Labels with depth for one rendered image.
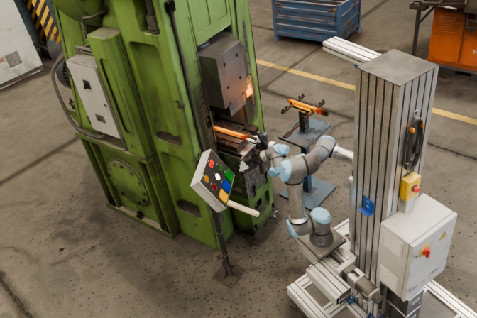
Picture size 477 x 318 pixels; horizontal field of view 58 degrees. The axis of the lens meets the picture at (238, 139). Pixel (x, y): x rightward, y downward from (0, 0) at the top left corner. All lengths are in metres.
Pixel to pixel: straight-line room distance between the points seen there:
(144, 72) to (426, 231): 2.05
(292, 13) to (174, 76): 4.36
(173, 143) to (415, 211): 1.76
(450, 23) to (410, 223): 3.94
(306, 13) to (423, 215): 4.85
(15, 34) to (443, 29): 6.32
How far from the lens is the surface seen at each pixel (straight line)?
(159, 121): 3.32
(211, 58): 2.90
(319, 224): 2.66
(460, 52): 6.14
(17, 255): 4.69
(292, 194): 2.48
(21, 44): 7.99
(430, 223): 2.43
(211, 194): 2.81
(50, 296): 4.19
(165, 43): 2.75
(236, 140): 3.39
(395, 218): 2.42
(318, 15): 6.77
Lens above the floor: 3.00
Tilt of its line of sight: 36 degrees down
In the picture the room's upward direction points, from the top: 10 degrees counter-clockwise
